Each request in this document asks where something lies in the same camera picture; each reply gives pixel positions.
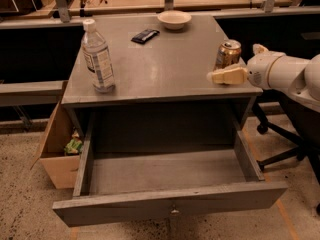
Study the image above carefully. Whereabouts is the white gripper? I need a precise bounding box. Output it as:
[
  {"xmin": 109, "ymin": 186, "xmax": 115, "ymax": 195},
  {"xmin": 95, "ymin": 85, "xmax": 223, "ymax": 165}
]
[{"xmin": 207, "ymin": 44, "xmax": 286, "ymax": 90}]

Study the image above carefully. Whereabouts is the orange soda can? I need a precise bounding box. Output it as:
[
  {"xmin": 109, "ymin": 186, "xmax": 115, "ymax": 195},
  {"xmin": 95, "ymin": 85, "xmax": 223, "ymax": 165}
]
[{"xmin": 215, "ymin": 39, "xmax": 241, "ymax": 69}]

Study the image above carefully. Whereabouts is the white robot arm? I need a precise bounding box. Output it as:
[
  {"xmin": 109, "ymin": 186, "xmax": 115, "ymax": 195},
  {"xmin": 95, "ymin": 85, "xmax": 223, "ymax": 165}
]
[{"xmin": 207, "ymin": 44, "xmax": 320, "ymax": 112}]

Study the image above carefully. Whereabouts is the grey cabinet with top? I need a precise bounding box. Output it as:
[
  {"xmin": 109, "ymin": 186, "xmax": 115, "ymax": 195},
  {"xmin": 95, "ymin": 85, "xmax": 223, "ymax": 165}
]
[{"xmin": 62, "ymin": 14, "xmax": 262, "ymax": 126}]

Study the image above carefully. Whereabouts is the open grey top drawer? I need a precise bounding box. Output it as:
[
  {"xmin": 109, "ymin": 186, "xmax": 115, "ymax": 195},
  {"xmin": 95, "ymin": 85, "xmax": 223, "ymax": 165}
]
[{"xmin": 52, "ymin": 110, "xmax": 289, "ymax": 228}]

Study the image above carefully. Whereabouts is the black office chair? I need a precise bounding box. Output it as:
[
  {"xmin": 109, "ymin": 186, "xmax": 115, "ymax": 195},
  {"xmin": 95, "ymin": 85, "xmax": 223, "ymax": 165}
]
[{"xmin": 251, "ymin": 93, "xmax": 320, "ymax": 215}]

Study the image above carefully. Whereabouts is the white ceramic bowl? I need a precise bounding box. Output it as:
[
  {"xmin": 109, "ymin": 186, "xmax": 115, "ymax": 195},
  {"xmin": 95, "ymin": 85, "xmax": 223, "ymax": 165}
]
[{"xmin": 157, "ymin": 10, "xmax": 192, "ymax": 30}]

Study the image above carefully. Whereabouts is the black snack bar wrapper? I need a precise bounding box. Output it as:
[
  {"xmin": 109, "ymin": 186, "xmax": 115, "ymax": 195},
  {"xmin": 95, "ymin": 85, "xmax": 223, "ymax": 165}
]
[{"xmin": 131, "ymin": 29, "xmax": 160, "ymax": 44}]

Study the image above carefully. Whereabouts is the clear plastic water bottle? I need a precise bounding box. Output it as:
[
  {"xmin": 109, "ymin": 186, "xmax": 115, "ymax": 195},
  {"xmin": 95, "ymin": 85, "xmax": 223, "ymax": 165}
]
[{"xmin": 81, "ymin": 19, "xmax": 115, "ymax": 93}]

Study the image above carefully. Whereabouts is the green snack bag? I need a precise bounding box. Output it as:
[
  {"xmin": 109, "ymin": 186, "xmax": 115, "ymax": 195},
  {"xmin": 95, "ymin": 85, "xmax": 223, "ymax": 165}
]
[{"xmin": 64, "ymin": 131, "xmax": 83, "ymax": 156}]

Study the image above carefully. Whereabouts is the cardboard box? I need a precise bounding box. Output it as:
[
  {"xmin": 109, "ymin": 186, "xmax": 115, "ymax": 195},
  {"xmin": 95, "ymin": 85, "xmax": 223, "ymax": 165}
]
[{"xmin": 30, "ymin": 95, "xmax": 80, "ymax": 189}]

